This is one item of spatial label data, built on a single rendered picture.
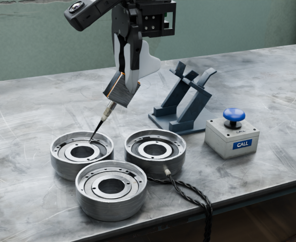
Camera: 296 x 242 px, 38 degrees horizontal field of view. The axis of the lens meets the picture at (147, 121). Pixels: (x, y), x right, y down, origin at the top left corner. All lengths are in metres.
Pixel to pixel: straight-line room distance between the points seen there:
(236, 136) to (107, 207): 0.28
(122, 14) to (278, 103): 0.48
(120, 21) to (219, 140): 0.27
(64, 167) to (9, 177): 0.10
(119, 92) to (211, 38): 2.01
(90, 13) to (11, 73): 1.71
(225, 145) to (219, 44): 2.01
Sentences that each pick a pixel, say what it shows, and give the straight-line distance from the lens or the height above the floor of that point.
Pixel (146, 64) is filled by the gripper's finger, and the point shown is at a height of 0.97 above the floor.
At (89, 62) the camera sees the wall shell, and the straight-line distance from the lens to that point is 2.41.
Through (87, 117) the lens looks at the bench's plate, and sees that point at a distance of 0.90.
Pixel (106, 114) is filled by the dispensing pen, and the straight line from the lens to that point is 0.74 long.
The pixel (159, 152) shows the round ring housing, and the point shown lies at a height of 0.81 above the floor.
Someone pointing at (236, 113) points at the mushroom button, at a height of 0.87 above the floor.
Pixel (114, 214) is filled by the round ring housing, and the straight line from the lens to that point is 0.61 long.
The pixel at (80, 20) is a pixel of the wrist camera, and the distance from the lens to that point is 0.64.
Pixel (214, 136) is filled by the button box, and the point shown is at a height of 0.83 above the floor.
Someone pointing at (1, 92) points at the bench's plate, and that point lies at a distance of 1.05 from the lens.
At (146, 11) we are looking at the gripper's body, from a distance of 0.67.
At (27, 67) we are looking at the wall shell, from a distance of 2.34.
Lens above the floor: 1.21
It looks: 28 degrees down
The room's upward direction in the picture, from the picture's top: 2 degrees clockwise
